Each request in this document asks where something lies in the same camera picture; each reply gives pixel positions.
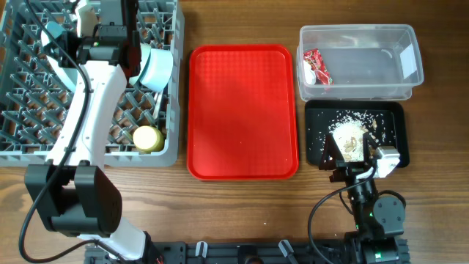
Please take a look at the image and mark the cream plastic spoon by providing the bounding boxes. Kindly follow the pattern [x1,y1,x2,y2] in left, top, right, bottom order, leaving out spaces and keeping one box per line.
[152,92,163,120]

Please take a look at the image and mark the red plastic tray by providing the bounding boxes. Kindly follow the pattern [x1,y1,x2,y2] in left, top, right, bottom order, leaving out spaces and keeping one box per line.
[187,44,299,181]

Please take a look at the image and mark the rice and food scraps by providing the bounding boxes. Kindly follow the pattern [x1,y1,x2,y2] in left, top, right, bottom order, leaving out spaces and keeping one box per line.
[306,109,396,164]

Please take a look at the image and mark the light blue small bowl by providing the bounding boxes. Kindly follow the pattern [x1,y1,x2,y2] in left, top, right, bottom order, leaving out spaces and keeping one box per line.
[140,48,174,92]

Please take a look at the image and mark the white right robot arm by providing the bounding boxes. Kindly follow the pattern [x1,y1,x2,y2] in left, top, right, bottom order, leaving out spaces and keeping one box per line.
[314,133,410,263]

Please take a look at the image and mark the black food waste tray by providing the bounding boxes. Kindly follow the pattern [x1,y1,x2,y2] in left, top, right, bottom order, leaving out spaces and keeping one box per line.
[305,100,410,168]

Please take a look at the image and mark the large light blue plate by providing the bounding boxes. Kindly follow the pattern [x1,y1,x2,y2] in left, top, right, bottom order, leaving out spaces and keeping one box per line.
[40,22,78,92]

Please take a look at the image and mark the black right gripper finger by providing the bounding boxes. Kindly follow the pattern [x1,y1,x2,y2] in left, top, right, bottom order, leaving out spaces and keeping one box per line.
[362,133,377,163]
[319,133,346,167]

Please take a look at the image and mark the clear plastic waste bin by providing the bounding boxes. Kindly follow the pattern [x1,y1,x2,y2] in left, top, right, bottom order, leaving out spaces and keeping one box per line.
[297,24,424,101]

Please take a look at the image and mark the mint green bowl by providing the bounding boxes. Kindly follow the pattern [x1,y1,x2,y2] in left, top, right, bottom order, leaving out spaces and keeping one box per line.
[129,43,151,86]

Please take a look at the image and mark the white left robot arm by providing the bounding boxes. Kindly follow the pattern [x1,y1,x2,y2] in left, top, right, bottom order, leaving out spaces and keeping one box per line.
[25,22,159,263]

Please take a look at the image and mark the yellow plastic cup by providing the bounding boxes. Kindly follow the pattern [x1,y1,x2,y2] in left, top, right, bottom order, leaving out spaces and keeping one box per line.
[133,125,164,153]

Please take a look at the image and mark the grey dishwasher rack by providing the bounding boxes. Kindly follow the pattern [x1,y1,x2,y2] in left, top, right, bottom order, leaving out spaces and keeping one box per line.
[1,0,185,167]

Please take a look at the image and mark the white tissue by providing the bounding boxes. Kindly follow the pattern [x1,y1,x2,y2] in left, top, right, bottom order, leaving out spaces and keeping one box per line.
[303,60,317,85]

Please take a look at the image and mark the red strawberry cake wrapper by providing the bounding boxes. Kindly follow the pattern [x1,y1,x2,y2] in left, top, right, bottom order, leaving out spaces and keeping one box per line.
[303,48,334,85]

